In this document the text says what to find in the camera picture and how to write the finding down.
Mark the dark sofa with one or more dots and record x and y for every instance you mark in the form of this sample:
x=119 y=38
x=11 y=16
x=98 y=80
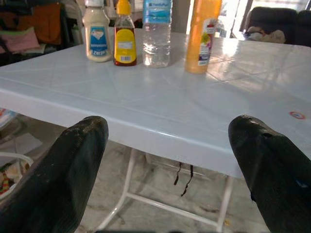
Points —
x=272 y=19

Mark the white metal table frame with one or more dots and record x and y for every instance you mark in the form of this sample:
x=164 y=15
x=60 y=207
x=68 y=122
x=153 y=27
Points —
x=128 y=174

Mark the pink cloth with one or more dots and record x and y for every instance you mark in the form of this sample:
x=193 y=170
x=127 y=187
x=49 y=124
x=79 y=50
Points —
x=19 y=41

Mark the orange juice bottle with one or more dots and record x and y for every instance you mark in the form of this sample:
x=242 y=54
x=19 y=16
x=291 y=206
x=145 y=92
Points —
x=194 y=36

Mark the white plastic table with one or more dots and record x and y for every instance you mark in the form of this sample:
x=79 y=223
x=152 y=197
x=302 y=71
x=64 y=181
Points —
x=155 y=97

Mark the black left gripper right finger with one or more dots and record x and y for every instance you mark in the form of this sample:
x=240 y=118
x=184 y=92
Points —
x=279 y=179

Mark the clear water bottle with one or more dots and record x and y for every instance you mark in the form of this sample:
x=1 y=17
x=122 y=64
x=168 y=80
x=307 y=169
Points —
x=156 y=43

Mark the mayonnaise squeeze bottle blue label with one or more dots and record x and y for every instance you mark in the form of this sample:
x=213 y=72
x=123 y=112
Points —
x=97 y=29

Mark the white plastic basket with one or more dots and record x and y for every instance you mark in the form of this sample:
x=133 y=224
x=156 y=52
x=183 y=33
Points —
x=24 y=159

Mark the orange cloth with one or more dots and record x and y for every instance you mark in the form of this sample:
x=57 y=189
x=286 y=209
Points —
x=46 y=21

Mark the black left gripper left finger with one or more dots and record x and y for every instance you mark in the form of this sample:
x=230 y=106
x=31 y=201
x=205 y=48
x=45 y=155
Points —
x=60 y=184

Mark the beige soft toy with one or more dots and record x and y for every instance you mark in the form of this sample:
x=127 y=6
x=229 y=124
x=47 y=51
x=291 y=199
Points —
x=274 y=35

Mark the honey bottle yellow label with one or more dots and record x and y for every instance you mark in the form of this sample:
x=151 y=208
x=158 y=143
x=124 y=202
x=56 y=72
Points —
x=125 y=43

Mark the round red sticker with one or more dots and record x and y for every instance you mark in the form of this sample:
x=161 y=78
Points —
x=297 y=115

